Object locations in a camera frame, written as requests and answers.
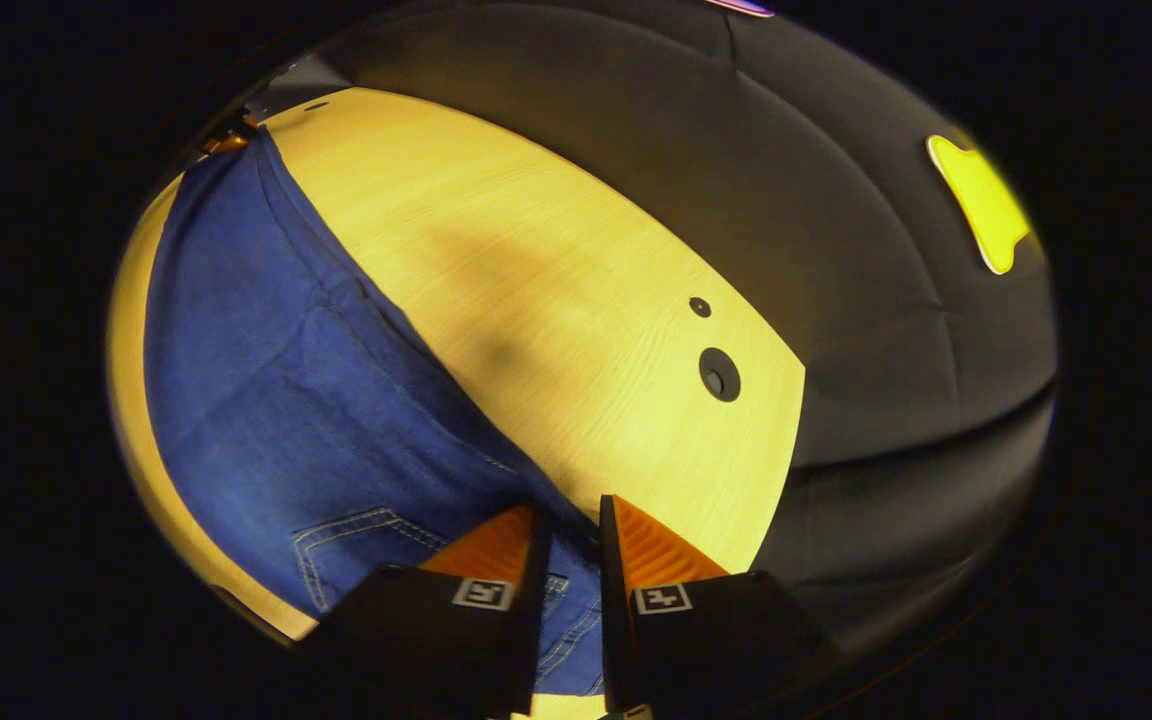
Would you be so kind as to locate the black backdrop cloth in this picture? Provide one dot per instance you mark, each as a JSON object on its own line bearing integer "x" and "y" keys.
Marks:
{"x": 836, "y": 250}

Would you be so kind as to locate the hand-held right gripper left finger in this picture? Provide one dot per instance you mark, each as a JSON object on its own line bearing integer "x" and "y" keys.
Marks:
{"x": 533, "y": 610}

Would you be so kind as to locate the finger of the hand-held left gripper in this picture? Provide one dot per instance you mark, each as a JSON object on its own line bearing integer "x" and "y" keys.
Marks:
{"x": 227, "y": 144}

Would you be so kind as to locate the blue denim jeans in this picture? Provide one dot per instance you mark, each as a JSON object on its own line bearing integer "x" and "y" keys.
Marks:
{"x": 266, "y": 370}

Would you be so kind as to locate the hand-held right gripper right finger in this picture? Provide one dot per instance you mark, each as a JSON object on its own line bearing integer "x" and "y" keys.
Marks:
{"x": 614, "y": 610}

